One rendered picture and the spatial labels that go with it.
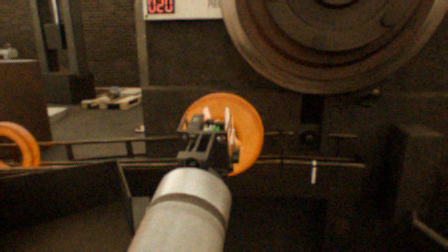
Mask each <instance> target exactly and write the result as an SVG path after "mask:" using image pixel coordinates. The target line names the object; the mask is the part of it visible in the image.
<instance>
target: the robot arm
mask: <svg viewBox="0 0 448 252"><path fill-rule="evenodd" d="M185 122H186V130H182V127H183V126H184V123H185ZM177 137H178V141H179V147H180V152H179V154H178V156H177V166H178V168H177V170H173V171H171V172H169V173H168V174H167V175H165V177H164V179H162V181H161V183H160V184H159V187H158V188H157V191H156V193H155V195H154V197H153V198H152V199H153V200H152V202H151V203H150V206H148V207H147V209H146V213H145V215H144V218H143V220H142V222H141V224H140V225H139V228H138V229H137V232H136V233H135V236H134V238H133V241H132V242H131V245H130V246H129V249H128V251H127V252H222V251H223V247H224V239H225V234H226V230H227V225H228V221H229V212H230V210H231V194H230V192H229V189H228V187H226V185H225V184H224V180H222V177H227V176H228V175H229V174H230V173H233V172H234V170H233V166H234V163H235V164H238V163H239V159H240V156H241V143H240V142H239V141H238V140H237V139H236V134H235V130H234V129H233V114H231V115H230V117H229V109H228V108H227V107H226V118H225V120H216V119H210V114H209V111H208V109H207V107H205V109H204V110H203V114H193V117H192V118H191V121H190V122H189V113H186V115H185V117H184V119H183V120H182V123H181V124H180V126H179V128H178V129H177Z"/></svg>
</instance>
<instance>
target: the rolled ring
mask: <svg viewBox="0 0 448 252"><path fill-rule="evenodd" d="M0 135H3V136H8V137H9V138H12V140H14V141H15V142H16V143H17V144H18V146H19V147H20V148H21V151H22V152H23V165H22V167H38V166H39V164H40V149H39V147H38V144H37V142H36V140H35V139H34V137H33V136H32V135H31V133H29V132H28V131H27V130H26V129H24V128H23V127H21V126H19V125H18V124H14V123H11V122H1V123H0Z"/></svg>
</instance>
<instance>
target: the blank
mask: <svg viewBox="0 0 448 252"><path fill-rule="evenodd" d="M205 107H207V109H208V111H209V114H210V119H216V120H225V118H226V107H227V108H228V109H229V117H230V115H231V114H233V127H234V128H235V129H236V132H237V135H238V141H239V142H240V143H241V156H240V159H239V163H238V164H235V163H234V166H233V170H234V172H233V173H230V174H229V175H235V174H237V173H240V172H242V171H243V170H245V169H247V168H248V167H250V166H251V165H252V163H254V162H255V160H256V159H257V156H259V152H260V151H261V149H262V142H263V127H262V121H261V119H260V118H259V115H258V114H257V112H256V110H255V109H254V107H252V105H250V103H247V101H246V100H244V99H243V98H240V97H238V96H235V95H233V94H230V93H213V94H210V95H208V96H205V97H203V98H201V99H200V100H198V101H196V103H193V105H191V107H189V109H188V110H187V111H186V112H185V114H184V117H185V115H186V113H189V122H190V121H191V118H192V117H193V114H203V110H204V109H205ZM184 117H183V118H182V120H183V119H184ZM229 175H228V176H229Z"/></svg>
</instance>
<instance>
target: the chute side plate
mask: <svg viewBox="0 0 448 252"><path fill-rule="evenodd" d="M177 168H178V167H175V168H126V169H122V171H123V175H124V177H125V181H126V183H127V185H128V189H129V191H130V195H131V197H154V195H155V193H156V191H157V188H158V187H159V184H160V183H161V181H162V179H164V177H165V175H167V174H168V173H169V172H171V171H173V170H177ZM313 168H316V170H315V178H314V183H312V172H313ZM34 172H38V171H5V172H0V178H3V177H7V176H16V175H21V174H25V173H34ZM363 178H364V169H356V168H344V167H338V168H333V167H321V166H309V165H299V166H297V165H285V164H283V166H282V170H281V164H274V165H251V166H250V167H248V168H247V169H245V170H243V171H242V172H240V173H237V174H235V175H229V176H227V177H222V180H224V184H225V185H226V187H228V189H229V192H230V194H231V196H289V197H298V198H316V199H325V200H328V197H329V190H330V188H339V189H349V190H355V195H354V200H353V201H360V197H361V188H362V183H363Z"/></svg>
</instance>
